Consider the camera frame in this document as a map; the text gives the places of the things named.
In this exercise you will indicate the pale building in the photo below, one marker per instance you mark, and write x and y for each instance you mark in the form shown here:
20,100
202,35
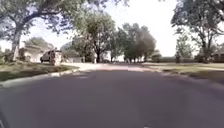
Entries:
32,55

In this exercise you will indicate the row of trees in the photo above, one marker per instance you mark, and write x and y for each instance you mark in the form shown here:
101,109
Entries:
133,41

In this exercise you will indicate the tall tree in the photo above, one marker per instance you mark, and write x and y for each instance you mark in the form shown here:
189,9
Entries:
203,20

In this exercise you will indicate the grass verge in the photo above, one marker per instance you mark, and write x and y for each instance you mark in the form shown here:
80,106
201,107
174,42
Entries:
196,70
23,69

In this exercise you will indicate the grey asphalt road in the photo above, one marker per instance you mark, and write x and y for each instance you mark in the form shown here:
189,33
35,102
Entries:
113,100

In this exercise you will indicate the pale concrete kerb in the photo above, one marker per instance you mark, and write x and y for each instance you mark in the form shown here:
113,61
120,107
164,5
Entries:
36,77

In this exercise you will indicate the dark vehicle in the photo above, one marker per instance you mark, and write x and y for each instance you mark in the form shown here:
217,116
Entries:
47,56

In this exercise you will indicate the large tree with pale trunk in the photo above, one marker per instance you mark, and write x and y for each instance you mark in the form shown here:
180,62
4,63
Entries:
15,41

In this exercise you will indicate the small slender tree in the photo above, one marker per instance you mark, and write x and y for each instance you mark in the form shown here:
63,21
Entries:
183,46

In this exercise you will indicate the pale concrete driveway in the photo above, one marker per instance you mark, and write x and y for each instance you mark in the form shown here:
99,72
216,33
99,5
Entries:
85,66

